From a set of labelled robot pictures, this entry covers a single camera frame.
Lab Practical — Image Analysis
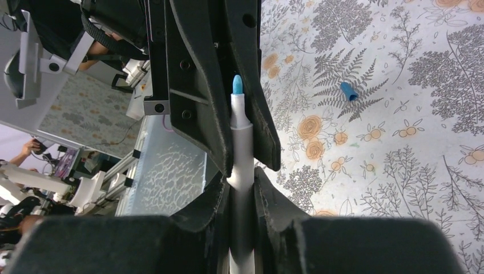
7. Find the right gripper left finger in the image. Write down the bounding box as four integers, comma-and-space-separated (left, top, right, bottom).
7, 174, 229, 273

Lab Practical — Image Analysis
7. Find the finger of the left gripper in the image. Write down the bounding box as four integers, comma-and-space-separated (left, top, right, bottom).
224, 1, 281, 171
165, 1, 233, 177

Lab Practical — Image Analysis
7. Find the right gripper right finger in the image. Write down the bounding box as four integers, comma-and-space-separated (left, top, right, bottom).
253, 167, 462, 273

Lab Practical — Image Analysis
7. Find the white pen blue tip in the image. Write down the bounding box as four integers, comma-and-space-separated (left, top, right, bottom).
227, 75, 256, 273

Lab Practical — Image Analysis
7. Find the blue pen cap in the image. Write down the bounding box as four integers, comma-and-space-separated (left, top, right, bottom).
340, 82, 358, 102

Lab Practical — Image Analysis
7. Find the operator hand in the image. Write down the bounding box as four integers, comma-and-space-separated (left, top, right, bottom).
21, 138, 42, 156

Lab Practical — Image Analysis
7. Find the floral table mat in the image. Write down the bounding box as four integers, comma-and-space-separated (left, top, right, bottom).
261, 1, 483, 273

